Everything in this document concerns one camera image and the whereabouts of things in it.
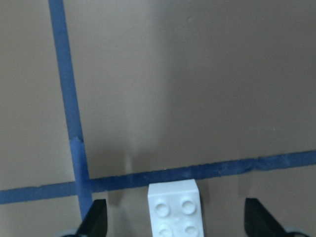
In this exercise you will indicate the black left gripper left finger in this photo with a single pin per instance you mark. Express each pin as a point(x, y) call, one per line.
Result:
point(95, 223)

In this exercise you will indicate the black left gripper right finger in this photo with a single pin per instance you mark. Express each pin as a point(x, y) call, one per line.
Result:
point(258, 222)

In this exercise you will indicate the white block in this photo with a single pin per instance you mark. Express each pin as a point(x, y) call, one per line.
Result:
point(175, 209)

